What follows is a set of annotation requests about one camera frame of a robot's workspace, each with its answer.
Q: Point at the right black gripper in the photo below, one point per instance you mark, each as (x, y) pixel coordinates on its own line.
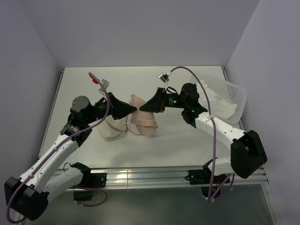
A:
(155, 104)

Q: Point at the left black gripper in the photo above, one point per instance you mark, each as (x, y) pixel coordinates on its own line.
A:
(118, 108)

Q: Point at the pink bra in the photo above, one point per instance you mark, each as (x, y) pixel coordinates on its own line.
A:
(140, 122)

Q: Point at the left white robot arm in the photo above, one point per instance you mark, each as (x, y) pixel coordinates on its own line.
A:
(30, 193)

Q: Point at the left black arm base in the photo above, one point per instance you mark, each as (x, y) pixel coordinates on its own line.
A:
(92, 186)

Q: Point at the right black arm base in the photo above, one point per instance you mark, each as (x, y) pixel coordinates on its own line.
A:
(202, 177)

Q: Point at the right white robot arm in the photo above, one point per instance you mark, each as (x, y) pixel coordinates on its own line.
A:
(234, 150)

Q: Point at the white mesh laundry bag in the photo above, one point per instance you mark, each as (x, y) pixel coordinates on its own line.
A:
(111, 128)

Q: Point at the white garment in basket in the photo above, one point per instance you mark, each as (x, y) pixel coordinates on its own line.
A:
(219, 107)

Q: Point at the clear plastic perforated basket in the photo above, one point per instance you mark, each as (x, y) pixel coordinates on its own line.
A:
(230, 92)

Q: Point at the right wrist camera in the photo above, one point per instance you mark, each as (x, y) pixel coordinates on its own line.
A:
(164, 77)

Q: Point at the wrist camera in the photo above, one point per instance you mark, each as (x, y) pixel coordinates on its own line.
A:
(164, 77)
(102, 87)

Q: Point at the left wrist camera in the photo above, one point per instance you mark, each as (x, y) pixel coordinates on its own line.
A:
(102, 87)

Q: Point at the aluminium rail frame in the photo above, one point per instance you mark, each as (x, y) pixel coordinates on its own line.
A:
(74, 80)

